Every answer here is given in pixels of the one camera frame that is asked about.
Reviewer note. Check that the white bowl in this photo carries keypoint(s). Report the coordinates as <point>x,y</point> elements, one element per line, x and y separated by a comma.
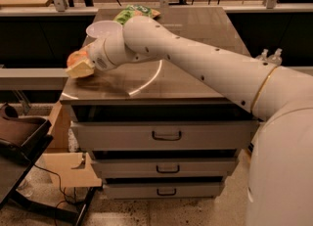
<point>102,28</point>

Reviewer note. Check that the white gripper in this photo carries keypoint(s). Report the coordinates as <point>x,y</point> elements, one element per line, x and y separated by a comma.
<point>99,55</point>

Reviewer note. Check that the green chip bag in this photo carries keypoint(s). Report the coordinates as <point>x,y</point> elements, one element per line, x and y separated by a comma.
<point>135,10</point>

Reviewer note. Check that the top grey drawer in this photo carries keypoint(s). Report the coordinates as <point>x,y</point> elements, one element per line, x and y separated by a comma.
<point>161,136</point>

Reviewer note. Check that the bottom grey drawer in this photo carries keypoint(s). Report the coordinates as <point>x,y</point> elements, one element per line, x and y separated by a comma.
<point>163,191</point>

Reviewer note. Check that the cardboard box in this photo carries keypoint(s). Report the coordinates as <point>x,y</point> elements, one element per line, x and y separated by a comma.
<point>63,155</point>

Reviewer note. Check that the grey drawer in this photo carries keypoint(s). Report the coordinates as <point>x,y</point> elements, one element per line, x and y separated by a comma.
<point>164,167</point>
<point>163,191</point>
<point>161,136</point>

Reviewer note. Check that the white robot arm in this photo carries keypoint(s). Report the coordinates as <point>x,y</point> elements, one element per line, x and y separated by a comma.
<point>280,184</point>

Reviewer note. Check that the orange fruit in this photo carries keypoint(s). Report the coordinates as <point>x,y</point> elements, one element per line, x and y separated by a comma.
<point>76,57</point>

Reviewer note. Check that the middle grey drawer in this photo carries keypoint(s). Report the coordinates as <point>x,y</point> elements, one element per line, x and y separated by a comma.
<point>164,167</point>

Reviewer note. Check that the grey drawer cabinet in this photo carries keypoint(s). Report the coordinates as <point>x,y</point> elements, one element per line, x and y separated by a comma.
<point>150,92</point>

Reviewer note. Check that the clear plastic bottle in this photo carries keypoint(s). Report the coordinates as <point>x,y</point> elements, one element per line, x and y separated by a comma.
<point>276,57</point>
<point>263,55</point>

